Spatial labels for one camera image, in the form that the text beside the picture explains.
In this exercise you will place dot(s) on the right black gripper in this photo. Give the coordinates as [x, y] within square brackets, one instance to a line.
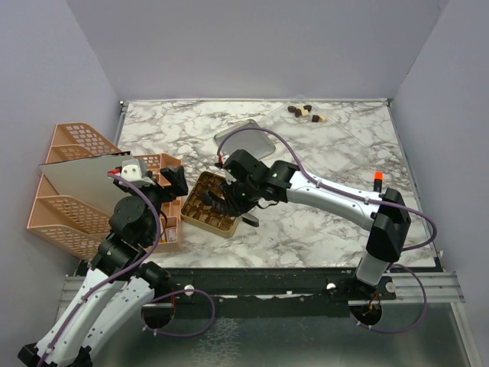
[235, 208]

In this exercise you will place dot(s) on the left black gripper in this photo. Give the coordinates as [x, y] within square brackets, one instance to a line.
[178, 186]

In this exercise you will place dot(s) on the black metal tongs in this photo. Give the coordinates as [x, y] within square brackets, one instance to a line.
[216, 202]

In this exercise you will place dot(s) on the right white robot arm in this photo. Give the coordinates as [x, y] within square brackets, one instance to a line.
[382, 214]

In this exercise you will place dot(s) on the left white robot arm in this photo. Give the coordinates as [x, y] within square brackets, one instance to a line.
[120, 279]

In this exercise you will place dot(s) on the gold chocolate box tray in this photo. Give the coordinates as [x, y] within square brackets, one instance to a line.
[198, 211]

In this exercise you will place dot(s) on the white square chocolate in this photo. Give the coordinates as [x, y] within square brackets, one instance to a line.
[304, 111]

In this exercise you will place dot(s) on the peach desk organizer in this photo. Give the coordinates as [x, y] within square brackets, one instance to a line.
[171, 239]

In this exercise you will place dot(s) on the silver tin lid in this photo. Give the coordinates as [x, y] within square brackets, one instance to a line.
[244, 135]

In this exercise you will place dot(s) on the white board sheet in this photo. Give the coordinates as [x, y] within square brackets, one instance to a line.
[86, 179]

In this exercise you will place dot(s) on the peach mesh file rack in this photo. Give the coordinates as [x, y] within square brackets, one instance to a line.
[64, 221]

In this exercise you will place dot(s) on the orange black marker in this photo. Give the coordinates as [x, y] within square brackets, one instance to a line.
[378, 182]

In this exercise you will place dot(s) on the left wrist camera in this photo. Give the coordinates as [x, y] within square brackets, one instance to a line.
[132, 172]

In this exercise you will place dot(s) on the black mounting rail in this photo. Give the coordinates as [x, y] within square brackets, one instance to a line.
[289, 292]

